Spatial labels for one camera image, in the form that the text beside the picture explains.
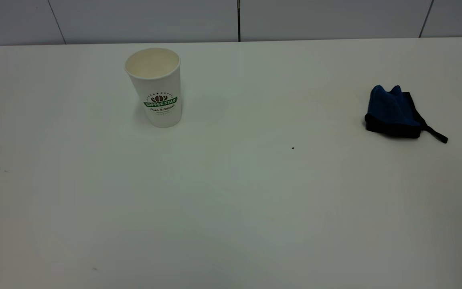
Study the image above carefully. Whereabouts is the blue and black cloth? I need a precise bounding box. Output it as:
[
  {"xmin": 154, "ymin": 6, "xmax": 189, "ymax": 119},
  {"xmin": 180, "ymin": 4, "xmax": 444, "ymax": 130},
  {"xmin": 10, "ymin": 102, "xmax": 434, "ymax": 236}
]
[{"xmin": 365, "ymin": 85, "xmax": 449, "ymax": 144}]

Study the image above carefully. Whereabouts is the white paper coffee cup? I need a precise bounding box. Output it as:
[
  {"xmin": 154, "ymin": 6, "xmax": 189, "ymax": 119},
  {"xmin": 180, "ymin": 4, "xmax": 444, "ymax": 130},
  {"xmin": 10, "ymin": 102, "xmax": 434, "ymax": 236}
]
[{"xmin": 125, "ymin": 47, "xmax": 182, "ymax": 128}]

